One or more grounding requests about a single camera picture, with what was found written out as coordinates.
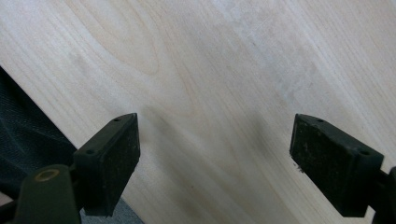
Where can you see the dark mesh fabric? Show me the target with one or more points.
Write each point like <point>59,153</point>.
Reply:
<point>26,133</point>

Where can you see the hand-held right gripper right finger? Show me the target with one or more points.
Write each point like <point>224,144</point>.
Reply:
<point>333,165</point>

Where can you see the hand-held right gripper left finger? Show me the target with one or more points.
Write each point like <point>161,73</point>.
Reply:
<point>107,165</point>

